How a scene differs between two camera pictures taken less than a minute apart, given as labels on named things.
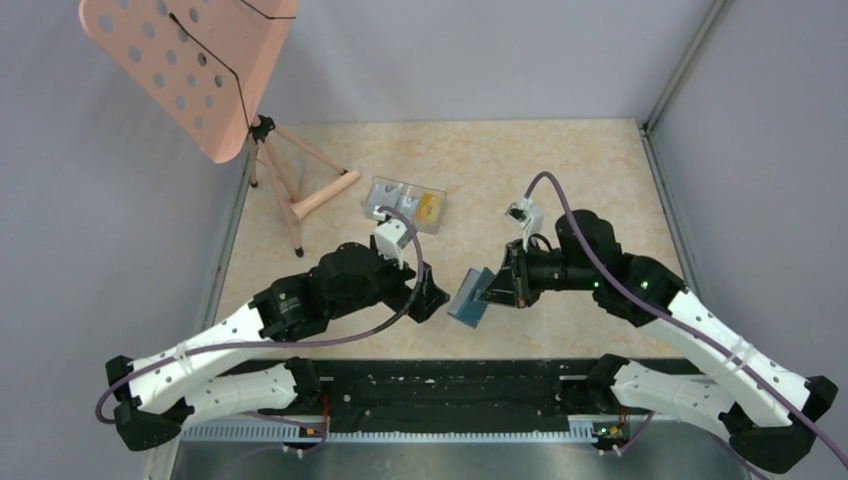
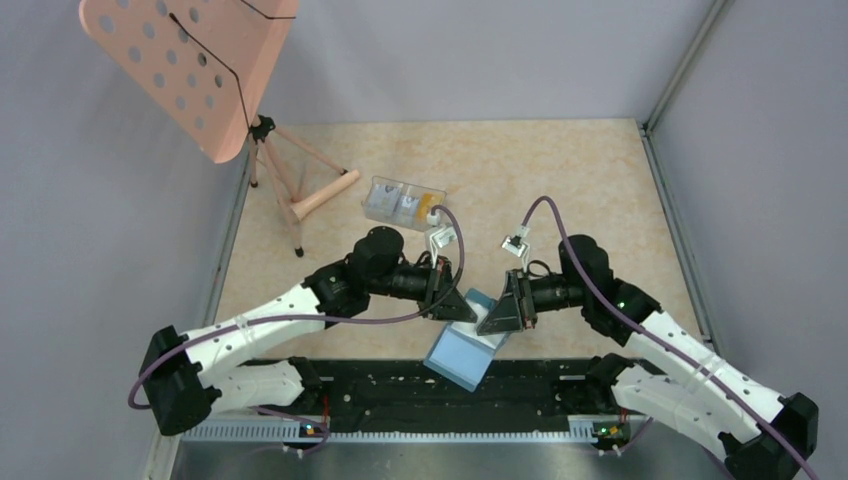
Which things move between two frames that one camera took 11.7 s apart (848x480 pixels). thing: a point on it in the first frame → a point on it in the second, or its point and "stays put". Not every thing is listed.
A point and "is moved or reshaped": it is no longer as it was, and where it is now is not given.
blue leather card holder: [468, 306] is moved or reshaped
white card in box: [386, 195] stays put
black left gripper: [428, 296] → [453, 308]
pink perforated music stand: [206, 65] stays put
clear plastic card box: [425, 205] stays put
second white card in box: [409, 207] stays put
